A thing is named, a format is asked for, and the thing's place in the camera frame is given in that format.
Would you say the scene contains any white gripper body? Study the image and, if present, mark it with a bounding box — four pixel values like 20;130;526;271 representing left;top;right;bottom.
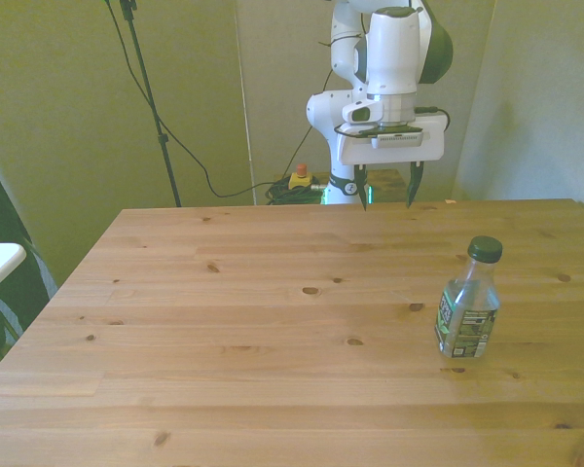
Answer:
335;113;446;166

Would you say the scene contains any clear bottle with green cap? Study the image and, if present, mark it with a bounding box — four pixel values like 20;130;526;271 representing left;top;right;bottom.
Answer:
434;235;504;360

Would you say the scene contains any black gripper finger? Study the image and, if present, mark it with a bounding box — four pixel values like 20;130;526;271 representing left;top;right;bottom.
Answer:
406;162;426;210
354;163;370;212

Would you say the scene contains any thin black hanging cable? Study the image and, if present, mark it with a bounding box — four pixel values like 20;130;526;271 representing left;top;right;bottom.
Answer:
290;41;335;177

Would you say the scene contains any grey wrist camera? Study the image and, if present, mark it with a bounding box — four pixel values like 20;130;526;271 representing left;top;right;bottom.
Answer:
369;127;425;150

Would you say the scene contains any black cable along stand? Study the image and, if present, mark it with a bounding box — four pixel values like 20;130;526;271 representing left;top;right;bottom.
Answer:
104;0;274;198

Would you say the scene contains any yellow emergency stop button box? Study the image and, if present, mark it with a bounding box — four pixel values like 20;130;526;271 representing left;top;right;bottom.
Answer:
289;163;315;192

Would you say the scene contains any coiled dark cable bundle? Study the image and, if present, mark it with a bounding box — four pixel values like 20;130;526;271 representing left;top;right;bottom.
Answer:
264;178;330;206

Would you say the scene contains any dark leaning panel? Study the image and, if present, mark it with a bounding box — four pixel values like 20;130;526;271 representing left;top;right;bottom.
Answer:
0;145;59;367

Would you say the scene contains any black tripod stand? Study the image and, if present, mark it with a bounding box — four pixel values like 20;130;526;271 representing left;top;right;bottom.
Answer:
118;0;184;208

